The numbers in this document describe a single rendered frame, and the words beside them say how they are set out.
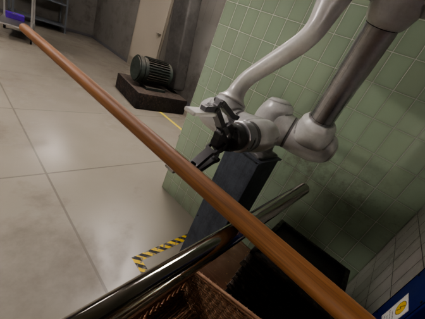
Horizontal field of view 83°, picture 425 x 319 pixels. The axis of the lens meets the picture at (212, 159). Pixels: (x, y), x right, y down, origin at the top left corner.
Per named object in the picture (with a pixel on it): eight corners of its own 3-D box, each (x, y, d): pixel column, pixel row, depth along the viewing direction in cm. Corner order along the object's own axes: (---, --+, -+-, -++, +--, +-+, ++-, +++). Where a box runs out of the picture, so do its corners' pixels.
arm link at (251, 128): (252, 157, 70) (241, 159, 65) (229, 142, 74) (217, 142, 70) (266, 130, 66) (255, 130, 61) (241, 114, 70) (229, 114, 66)
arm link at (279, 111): (250, 130, 129) (269, 90, 120) (281, 145, 125) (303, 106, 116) (241, 135, 115) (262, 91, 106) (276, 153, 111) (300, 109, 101)
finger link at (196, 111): (215, 117, 51) (217, 114, 51) (193, 116, 46) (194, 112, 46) (206, 111, 53) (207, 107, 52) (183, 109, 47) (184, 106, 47)
